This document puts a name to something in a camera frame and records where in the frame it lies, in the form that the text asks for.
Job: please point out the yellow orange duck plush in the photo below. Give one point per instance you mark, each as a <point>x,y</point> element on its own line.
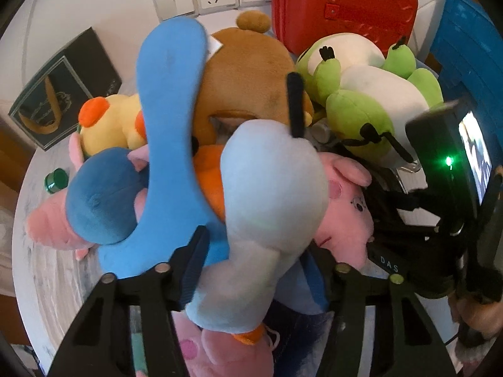
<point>113,121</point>

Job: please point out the brown bear plush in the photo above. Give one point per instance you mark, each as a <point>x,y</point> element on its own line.
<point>245,79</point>

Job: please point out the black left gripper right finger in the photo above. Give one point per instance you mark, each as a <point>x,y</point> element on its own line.
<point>387,314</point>

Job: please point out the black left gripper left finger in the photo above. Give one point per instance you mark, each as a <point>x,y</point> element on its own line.
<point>99,341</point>

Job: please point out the pink pig plush orange dress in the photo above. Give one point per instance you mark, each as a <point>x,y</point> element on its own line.
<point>347,226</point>

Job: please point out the red plastic carry case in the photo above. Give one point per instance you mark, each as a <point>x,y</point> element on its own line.
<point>300,23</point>

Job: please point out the pink pig plush blue dress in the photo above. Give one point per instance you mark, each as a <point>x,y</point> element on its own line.
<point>101,205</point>

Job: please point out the blue storage bin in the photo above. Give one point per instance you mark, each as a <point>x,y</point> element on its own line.
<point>469,48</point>

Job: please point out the green bottle cap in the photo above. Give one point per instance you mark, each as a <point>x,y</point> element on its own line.
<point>56,181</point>

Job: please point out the white cat plush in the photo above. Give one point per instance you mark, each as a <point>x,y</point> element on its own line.
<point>275,197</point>

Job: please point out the blue long-eared plush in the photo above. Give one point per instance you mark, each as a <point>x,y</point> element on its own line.
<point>169,69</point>

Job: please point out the black square gift box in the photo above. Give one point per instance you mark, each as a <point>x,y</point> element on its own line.
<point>47,108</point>

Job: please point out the green white frog plush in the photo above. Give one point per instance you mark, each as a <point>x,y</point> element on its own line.
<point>369,97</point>

